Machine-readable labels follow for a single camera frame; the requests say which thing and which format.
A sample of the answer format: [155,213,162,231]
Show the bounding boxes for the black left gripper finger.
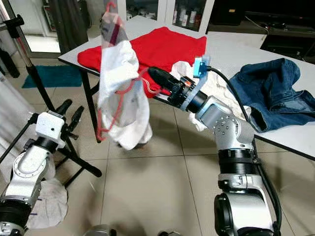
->
[54,99,73,117]
[71,107,85,130]

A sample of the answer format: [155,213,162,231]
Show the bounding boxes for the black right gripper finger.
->
[149,75,176,95]
[147,66,174,82]

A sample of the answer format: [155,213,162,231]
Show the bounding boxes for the red shirt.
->
[77,26,207,96]

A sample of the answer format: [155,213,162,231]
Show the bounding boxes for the red plastic hanger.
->
[96,1,151,143]

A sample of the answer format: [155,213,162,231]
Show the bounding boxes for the white button shirt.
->
[96,12,153,150]

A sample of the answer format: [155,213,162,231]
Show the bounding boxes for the white cloth with hanger drawing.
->
[0,162,68,229]

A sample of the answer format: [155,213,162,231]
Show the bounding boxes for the teal floor mat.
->
[25,65,82,89]

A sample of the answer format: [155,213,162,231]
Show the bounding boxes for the crumpled white garment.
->
[170,60,252,132]

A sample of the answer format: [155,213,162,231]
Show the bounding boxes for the black clothes rack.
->
[0,14,104,190]

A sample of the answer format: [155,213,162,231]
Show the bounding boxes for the white printed hanging shirt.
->
[0,93,45,168]

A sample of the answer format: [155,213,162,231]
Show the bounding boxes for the white glass-door cabinet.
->
[121,0,215,34]

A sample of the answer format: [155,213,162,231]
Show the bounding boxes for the white folding table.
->
[58,16,315,160]

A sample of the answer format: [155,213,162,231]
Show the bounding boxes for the grey curtain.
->
[49,0,87,54]

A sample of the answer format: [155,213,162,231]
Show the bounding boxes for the blue denim jeans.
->
[229,58,315,133]

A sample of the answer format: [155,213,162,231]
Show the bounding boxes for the grey left robot leg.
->
[84,224,116,236]

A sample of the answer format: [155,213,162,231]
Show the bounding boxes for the grey robot leg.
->
[84,224,116,236]
[160,230,185,236]

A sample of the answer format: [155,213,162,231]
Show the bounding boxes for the black TV stand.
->
[207,0,315,59]

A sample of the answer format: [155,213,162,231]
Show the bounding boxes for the grey right robot leg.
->
[160,230,185,236]

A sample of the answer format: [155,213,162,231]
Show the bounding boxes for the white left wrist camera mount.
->
[35,111,67,141]

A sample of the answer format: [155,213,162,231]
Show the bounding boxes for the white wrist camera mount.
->
[35,111,67,141]
[180,57,212,113]

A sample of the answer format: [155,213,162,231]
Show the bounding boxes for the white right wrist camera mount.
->
[180,57,212,113]

